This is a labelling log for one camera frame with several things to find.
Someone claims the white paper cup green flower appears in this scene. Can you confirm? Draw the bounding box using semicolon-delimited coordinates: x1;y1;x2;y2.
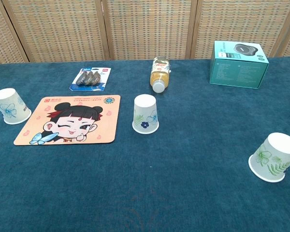
247;132;290;183

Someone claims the white paper cup blue flower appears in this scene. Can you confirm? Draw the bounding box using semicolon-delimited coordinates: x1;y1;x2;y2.
0;87;32;125

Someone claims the white cup dark blue flower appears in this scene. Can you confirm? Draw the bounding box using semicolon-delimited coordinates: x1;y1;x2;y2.
132;94;160;135

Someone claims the yellow drink plastic bottle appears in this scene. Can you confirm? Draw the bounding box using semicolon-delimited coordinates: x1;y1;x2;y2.
149;57;172;94

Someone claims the cartoon girl mouse pad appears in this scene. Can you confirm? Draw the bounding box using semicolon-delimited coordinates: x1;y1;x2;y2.
13;94;121;146

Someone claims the blue white blister pack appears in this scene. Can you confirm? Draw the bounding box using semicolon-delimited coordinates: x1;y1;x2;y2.
69;67;112;92

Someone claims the blue felt table cover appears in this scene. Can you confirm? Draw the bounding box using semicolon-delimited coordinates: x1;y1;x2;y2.
0;57;290;232

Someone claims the woven bamboo folding screen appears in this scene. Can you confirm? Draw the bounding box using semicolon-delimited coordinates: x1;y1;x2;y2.
0;0;290;65

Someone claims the teal product box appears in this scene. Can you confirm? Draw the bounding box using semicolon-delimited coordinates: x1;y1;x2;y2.
209;40;270;90

